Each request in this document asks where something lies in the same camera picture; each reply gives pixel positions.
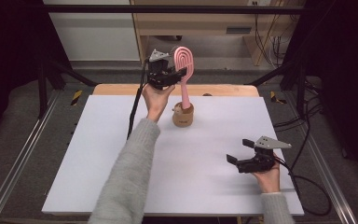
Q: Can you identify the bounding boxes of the person's right hand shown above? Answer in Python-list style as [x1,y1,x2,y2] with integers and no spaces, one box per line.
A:
[250,161,282,194]

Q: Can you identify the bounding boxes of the silver metal rail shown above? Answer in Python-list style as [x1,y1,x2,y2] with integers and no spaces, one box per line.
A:
[304,133,358,224]
[0,90,60,224]

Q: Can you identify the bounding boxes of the left hand-held gripper black cable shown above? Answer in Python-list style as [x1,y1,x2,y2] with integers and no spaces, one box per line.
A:
[126,59,150,139]

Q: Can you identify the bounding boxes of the wooden table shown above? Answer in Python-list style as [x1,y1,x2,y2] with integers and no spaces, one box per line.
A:
[92,83,260,97]

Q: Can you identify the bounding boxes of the pink hairbrush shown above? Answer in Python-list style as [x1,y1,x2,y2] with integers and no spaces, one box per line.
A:
[172,46,196,110]

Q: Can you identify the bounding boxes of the wooden desk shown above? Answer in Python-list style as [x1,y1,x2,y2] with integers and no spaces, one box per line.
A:
[130,0,306,67]

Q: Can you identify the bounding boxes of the black curtain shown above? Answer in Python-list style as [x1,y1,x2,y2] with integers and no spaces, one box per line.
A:
[0,0,73,141]
[283,0,358,188]

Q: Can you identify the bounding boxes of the white board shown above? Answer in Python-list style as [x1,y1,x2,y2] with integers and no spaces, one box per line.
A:
[41,94,305,217]

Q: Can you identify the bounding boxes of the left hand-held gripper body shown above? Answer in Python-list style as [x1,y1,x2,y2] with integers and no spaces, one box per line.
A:
[146,49,181,91]

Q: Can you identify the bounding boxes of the yellow black striped tape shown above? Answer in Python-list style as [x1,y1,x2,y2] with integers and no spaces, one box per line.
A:
[70,90,84,106]
[269,91,287,105]

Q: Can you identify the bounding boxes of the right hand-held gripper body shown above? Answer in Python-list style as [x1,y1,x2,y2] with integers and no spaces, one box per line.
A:
[236,135,293,174]

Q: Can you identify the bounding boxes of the person's left hand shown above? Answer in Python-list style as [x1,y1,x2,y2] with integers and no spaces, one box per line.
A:
[141,83,176,123]

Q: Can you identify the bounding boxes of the black metal stand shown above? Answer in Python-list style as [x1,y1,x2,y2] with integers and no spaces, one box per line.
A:
[36,57,98,119]
[247,60,310,119]

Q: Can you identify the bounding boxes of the black floor cables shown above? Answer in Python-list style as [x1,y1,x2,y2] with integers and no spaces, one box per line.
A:
[273,78,324,169]

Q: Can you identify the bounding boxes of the bundle of hanging cables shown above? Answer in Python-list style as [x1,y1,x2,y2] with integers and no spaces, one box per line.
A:
[253,0,293,68]

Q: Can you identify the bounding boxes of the right hand-held gripper black cable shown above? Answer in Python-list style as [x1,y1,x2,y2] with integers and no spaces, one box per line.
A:
[273,155,333,217]

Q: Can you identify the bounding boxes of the hand-held gripper black cable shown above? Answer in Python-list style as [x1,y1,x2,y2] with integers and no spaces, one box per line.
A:
[273,155,333,217]
[126,59,150,139]

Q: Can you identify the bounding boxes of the white cabinet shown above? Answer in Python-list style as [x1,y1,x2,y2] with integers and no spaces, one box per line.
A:
[43,0,141,62]

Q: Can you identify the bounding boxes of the grey power strip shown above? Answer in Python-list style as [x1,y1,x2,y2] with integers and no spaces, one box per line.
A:
[226,26,252,35]

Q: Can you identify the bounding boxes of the black horizontal bar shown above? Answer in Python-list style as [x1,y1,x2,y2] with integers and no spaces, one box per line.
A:
[43,4,309,15]

